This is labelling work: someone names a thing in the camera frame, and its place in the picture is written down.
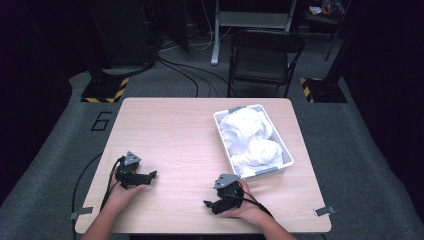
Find white hanging cables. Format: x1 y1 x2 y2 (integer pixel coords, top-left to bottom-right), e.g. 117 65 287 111
186 0 235 52

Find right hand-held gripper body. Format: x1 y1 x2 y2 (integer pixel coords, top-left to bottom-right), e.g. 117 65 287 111
212 173 247 215

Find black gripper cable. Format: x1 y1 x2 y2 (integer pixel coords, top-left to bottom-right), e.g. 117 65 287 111
237 181 275 219
99 157 125 213

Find person's left hand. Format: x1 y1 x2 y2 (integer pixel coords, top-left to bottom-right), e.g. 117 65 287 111
104 172 148 215

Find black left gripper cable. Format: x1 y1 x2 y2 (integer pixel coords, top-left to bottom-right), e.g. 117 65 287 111
99 157 125 213

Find white plastic basket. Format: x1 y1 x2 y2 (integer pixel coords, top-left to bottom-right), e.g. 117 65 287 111
213 103 295 182

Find black floor cables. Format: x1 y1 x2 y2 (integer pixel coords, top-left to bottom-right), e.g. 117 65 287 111
155 57 238 99

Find black yellow striped stand base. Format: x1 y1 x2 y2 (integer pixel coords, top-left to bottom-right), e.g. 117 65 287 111
298 76 349 104
80 76 131 104

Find grey tape piece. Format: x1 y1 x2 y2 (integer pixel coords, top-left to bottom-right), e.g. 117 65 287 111
313 205 337 217
69 206 95 221

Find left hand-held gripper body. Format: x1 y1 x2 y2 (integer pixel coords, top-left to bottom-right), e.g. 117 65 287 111
114 150 150 190

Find white cloth garment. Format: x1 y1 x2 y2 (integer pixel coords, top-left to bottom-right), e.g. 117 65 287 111
219 107 275 155
230 138 284 177

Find white metal desk frame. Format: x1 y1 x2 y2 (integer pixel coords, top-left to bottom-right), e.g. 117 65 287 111
210 0 298 66

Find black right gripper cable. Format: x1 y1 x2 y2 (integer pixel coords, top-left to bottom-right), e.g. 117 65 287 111
237 181 275 219

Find black folding chair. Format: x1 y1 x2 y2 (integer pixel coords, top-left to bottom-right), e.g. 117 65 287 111
227 28 306 99

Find person's right hand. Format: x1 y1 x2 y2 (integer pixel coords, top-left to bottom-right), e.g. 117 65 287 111
221 179 268 228

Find dark side table with clutter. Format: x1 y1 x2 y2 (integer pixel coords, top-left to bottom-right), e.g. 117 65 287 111
297 0 352 63

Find black cabinet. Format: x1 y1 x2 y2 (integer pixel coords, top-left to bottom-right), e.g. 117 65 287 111
87 0 160 70

